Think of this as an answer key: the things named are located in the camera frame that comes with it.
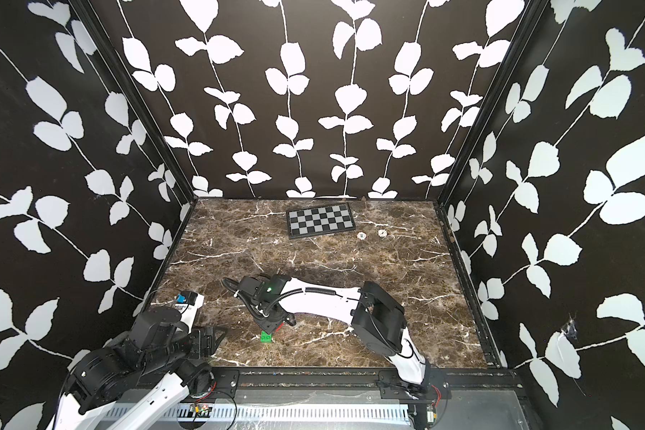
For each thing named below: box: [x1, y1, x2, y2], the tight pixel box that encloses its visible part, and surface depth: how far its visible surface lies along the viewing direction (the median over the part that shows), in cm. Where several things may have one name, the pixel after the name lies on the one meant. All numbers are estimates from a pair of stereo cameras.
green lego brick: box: [259, 330, 274, 344], surface depth 83 cm
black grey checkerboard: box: [285, 202, 356, 240], surface depth 113 cm
